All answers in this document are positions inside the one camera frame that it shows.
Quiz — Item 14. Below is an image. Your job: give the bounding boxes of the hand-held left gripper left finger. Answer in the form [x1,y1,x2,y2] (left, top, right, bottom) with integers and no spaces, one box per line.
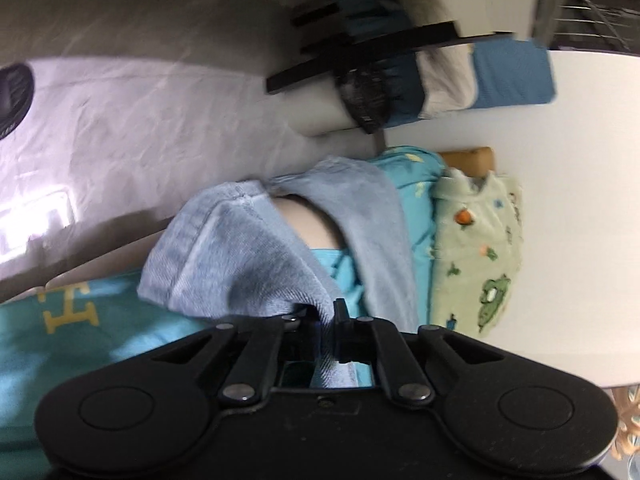
[145,309,310,407]

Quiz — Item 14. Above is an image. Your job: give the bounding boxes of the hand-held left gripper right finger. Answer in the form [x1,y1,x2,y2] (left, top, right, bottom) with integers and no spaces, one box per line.
[332,298,507,407]

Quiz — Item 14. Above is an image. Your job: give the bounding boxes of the light blue denim jeans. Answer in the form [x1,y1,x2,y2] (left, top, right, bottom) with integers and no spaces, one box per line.
[137,156,422,391]

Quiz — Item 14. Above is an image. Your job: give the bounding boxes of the green cartoon printed blanket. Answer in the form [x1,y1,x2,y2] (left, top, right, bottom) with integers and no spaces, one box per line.
[428,170,527,337]

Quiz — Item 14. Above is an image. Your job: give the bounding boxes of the wooden bed headboard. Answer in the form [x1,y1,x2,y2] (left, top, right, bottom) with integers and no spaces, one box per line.
[442,146,496,177]

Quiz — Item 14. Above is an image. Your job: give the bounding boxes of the teal smiley printed bed sheet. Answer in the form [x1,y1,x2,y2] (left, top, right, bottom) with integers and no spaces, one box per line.
[0,145,447,480]

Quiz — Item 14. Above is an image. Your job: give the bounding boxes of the dark blue cloth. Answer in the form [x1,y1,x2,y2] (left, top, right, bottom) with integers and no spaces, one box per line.
[382,52,427,127]

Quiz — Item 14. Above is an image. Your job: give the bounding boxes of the beige cloth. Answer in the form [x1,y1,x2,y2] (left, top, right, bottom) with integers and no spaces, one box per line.
[416,46,477,117]

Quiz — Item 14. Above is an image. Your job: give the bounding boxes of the black chair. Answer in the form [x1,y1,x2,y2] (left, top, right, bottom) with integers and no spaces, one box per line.
[264,0,517,136]

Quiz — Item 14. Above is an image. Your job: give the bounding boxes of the black framed picture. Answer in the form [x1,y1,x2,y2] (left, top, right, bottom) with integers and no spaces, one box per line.
[606,384,640,462]

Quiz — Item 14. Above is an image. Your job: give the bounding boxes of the blue quilted cushion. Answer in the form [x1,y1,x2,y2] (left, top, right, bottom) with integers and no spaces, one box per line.
[471,40,559,111]

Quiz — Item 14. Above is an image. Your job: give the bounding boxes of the dark round fan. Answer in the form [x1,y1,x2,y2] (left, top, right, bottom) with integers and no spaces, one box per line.
[0,61,37,142]

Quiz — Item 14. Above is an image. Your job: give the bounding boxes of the dark window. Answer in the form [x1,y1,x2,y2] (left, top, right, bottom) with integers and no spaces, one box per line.
[536,0,640,54]

